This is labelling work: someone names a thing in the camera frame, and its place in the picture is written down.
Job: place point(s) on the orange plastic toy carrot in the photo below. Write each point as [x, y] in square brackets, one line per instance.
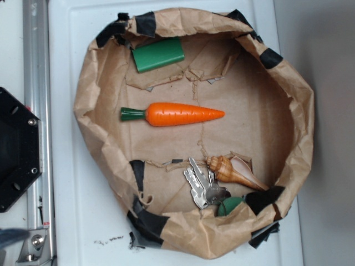
[171, 114]

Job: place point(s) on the silver key bunch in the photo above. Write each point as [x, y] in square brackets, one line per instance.
[205, 190]

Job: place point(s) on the brown spiral seashell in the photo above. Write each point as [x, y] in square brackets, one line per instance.
[234, 170]

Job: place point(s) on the green rectangular block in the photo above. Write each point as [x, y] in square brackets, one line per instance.
[159, 54]

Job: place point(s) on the green round key fob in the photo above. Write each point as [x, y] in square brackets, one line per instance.
[227, 205]

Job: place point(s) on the brown paper bag bin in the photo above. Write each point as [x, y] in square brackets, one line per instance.
[268, 123]

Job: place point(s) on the white plastic tray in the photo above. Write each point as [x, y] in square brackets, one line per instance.
[91, 227]

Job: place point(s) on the aluminium extrusion rail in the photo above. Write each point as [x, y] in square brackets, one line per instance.
[40, 195]

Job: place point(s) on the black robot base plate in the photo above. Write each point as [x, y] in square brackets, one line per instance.
[20, 153]

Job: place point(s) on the metal corner bracket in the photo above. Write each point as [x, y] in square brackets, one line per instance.
[35, 250]

